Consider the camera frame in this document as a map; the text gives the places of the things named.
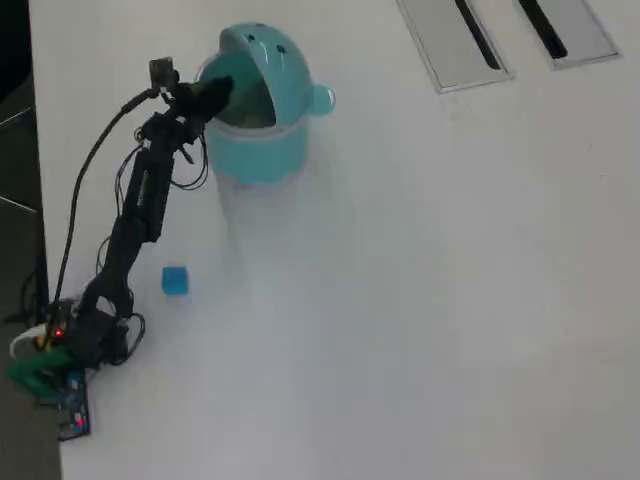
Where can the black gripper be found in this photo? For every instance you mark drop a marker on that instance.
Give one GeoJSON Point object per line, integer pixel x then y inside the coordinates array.
{"type": "Point", "coordinates": [189, 102]}

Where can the blue cube block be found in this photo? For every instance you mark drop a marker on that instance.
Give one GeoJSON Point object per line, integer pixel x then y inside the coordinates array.
{"type": "Point", "coordinates": [175, 281]}

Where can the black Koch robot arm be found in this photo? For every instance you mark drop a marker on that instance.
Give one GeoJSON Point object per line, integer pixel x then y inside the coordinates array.
{"type": "Point", "coordinates": [145, 195]}

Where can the teal cartoon trash bin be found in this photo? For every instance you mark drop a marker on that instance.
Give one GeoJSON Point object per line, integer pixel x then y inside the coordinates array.
{"type": "Point", "coordinates": [260, 145]}

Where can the controller board with red LED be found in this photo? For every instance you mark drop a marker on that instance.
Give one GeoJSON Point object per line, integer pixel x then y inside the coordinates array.
{"type": "Point", "coordinates": [60, 325]}

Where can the green table clamp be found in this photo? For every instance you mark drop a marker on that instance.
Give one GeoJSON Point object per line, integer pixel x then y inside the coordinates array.
{"type": "Point", "coordinates": [35, 370]}

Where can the blue circuit board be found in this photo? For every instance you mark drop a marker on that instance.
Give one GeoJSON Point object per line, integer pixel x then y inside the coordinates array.
{"type": "Point", "coordinates": [75, 405]}

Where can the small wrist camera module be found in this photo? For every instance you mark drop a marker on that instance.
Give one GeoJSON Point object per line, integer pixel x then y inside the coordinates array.
{"type": "Point", "coordinates": [162, 72]}

